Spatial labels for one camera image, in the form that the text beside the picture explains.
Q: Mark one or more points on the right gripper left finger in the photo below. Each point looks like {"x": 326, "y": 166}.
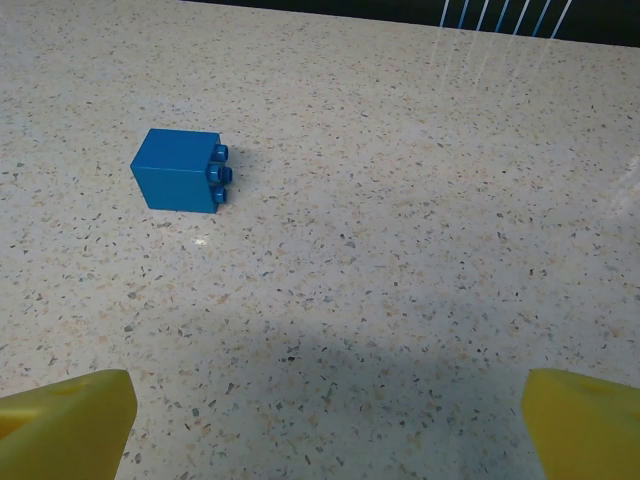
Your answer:
{"x": 65, "y": 430}

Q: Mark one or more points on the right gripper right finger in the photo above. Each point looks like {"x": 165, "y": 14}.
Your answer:
{"x": 585, "y": 430}

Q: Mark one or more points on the blue toy brick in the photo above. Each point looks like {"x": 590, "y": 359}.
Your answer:
{"x": 172, "y": 172}

